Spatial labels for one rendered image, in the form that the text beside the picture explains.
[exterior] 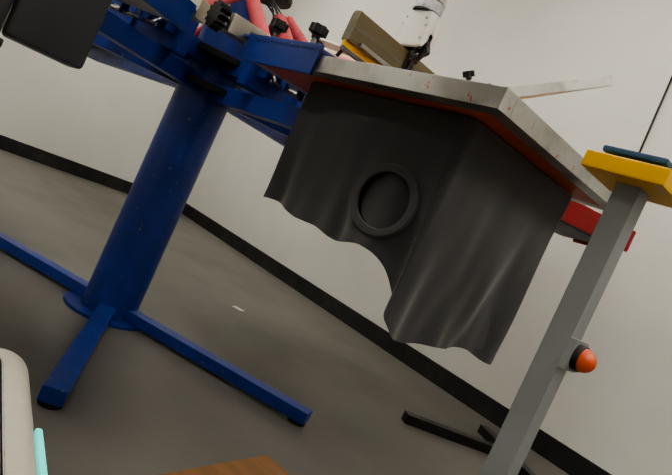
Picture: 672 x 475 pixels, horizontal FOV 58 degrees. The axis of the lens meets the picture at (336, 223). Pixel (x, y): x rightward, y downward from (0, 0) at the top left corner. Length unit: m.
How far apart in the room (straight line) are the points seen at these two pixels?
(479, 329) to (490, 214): 0.29
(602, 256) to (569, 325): 0.12
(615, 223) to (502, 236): 0.32
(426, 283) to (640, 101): 2.58
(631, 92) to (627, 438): 1.76
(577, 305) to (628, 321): 2.24
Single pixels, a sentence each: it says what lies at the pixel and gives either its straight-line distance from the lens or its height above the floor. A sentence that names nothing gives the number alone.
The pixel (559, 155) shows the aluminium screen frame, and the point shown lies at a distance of 1.18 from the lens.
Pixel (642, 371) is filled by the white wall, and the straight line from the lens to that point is 3.20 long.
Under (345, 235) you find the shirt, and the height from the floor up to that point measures 0.66.
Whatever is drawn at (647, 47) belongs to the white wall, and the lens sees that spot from 3.74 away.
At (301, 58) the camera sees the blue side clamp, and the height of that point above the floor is 0.97.
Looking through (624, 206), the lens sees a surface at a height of 0.89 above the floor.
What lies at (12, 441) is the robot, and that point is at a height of 0.28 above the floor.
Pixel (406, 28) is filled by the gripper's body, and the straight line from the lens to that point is 1.61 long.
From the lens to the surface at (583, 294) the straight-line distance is 1.01.
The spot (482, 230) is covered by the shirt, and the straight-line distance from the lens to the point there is 1.22.
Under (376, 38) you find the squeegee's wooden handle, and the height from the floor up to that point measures 1.11.
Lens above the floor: 0.71
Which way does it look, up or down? 2 degrees down
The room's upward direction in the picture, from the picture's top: 25 degrees clockwise
